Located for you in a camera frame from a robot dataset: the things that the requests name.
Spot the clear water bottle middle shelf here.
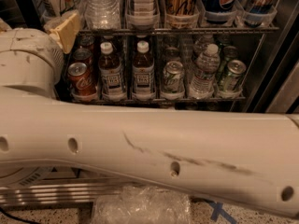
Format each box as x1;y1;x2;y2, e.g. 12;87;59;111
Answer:
191;44;221;93

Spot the green ginger ale can behind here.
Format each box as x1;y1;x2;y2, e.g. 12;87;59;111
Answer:
216;46;238;79

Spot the silver can behind diet 7up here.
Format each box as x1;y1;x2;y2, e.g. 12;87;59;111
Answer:
163;47;180;63

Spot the red coca-cola can middle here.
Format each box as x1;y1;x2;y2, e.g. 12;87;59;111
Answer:
73;48;93;66

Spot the right brown tea bottle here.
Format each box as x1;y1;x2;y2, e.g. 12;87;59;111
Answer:
133;40;154;94

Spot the blue red striped can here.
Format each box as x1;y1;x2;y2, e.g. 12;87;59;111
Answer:
244;0;275;28

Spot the clear water bottle top shelf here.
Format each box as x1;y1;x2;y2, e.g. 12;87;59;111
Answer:
84;0;121;30

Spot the clear water bottle shelf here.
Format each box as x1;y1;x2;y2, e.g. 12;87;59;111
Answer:
84;0;121;30
191;44;221;93

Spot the blue tape cross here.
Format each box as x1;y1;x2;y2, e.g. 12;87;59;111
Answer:
205;200;237;224

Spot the green ginger ale can front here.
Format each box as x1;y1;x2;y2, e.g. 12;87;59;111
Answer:
219;60;247;92

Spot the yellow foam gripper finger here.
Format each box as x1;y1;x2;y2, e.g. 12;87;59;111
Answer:
0;18;11;32
44;10;81;54

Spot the brown tea bottle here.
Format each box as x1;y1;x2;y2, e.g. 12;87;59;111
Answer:
98;42;125;95
133;40;154;94

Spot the clear plastic wrap bundle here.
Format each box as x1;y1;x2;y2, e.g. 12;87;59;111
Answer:
91;186;192;224

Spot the left brown tea bottle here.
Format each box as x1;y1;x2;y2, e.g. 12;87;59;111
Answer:
98;42;125;95

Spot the blue pepsi can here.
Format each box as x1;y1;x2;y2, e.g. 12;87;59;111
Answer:
206;0;235;24

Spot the stainless steel fridge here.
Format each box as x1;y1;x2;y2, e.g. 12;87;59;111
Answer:
0;0;299;207

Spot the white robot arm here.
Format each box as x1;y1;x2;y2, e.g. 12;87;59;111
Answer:
0;14;299;218

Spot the green ginger ale can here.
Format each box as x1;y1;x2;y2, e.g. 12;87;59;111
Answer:
219;60;247;92
216;46;238;79

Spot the red coca-cola can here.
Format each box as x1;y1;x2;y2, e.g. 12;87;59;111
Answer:
67;63;96;96
78;35;95;54
73;48;93;66

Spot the red coca-cola can back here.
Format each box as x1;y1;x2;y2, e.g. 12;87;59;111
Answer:
78;35;95;54

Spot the black cable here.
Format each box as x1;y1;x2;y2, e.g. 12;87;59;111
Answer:
0;205;43;224

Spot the red coca-cola can front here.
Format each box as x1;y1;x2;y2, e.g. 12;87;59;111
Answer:
67;63;96;96

